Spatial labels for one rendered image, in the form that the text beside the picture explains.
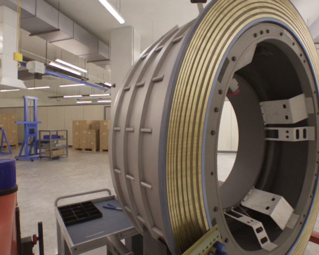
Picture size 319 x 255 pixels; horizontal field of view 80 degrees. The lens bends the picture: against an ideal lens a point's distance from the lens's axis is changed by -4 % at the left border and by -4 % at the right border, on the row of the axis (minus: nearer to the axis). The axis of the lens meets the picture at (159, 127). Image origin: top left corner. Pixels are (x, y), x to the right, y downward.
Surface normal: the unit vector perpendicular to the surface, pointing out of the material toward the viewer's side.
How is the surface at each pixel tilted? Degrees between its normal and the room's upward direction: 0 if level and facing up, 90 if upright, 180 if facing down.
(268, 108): 117
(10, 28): 90
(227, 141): 90
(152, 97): 74
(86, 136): 90
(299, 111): 104
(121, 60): 90
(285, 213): 61
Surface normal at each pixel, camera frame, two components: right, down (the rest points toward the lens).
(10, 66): 0.97, 0.00
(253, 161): -0.74, -0.42
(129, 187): 0.11, 0.12
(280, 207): 0.29, -0.47
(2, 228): 0.00, -1.00
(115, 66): -0.26, 0.02
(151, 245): -0.82, 0.01
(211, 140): 0.58, 0.02
